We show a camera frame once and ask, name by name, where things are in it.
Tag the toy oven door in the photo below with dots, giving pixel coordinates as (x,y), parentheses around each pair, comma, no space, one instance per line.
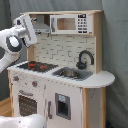
(26,103)

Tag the grey cabinet door handle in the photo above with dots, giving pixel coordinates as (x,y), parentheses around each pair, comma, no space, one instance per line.
(49,110)

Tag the grey toy sink basin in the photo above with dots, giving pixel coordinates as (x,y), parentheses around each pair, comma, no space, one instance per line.
(72,73)

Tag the red stove knob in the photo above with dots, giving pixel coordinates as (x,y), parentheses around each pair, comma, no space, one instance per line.
(34,83)
(16,78)

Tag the black toy stovetop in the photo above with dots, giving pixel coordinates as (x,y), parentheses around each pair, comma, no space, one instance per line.
(37,66)

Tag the grey toy ice dispenser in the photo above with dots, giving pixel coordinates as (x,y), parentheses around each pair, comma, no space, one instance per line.
(63,107)

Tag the grey toy range hood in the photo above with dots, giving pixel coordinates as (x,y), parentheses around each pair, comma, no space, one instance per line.
(41,23)

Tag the left red stove knob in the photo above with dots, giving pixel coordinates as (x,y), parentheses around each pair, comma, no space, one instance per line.
(16,78)

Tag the black toy faucet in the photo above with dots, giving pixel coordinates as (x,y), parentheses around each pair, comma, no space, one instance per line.
(82,63)

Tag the white wooden toy kitchen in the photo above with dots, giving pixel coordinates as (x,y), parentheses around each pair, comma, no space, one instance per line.
(87,97)

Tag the white toy microwave door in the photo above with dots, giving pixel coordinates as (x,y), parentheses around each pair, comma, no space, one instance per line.
(71,24)

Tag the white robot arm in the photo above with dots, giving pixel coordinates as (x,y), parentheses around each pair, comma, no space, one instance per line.
(11,41)

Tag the right red stove knob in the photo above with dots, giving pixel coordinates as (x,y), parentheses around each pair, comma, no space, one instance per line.
(34,83)

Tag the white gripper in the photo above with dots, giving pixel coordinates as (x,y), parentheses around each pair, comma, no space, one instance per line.
(25,29)

